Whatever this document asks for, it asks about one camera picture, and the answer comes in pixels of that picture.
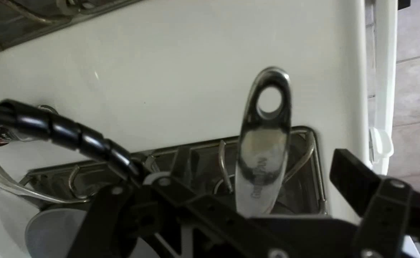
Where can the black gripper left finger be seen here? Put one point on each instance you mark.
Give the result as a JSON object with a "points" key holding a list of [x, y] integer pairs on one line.
{"points": [[117, 223]]}

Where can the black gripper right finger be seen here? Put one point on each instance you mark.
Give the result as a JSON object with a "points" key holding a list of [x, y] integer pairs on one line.
{"points": [[381, 204]]}

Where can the white stove knob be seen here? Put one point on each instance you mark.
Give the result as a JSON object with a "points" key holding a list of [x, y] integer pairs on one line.
{"points": [[379, 144]]}

